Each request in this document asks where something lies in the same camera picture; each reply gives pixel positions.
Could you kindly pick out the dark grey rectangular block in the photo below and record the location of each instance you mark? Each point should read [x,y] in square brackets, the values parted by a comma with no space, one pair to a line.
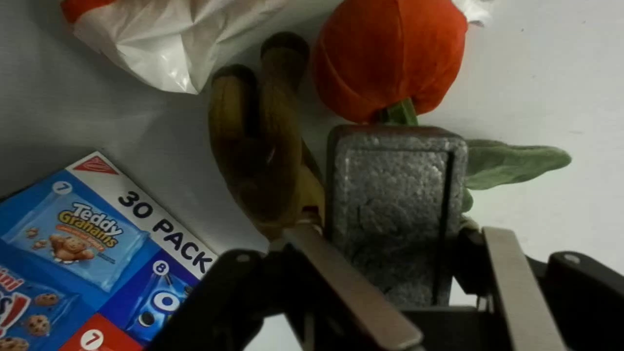
[394,203]

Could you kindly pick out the orange plush flower toy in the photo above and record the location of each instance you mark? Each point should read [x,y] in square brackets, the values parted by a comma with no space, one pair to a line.
[394,61]

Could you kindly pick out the white orange plastic bag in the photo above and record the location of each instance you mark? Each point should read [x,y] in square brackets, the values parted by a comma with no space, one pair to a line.
[174,45]

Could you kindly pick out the blue snack variety box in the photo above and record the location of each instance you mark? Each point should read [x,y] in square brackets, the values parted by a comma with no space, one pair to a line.
[90,262]

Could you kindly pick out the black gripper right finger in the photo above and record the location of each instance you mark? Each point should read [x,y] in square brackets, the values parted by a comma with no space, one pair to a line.
[528,320]

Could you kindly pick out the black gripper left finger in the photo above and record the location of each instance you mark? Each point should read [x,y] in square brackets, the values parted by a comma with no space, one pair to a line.
[370,312]

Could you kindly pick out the brown plush toy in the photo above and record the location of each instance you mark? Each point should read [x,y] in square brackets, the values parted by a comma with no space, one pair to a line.
[255,139]

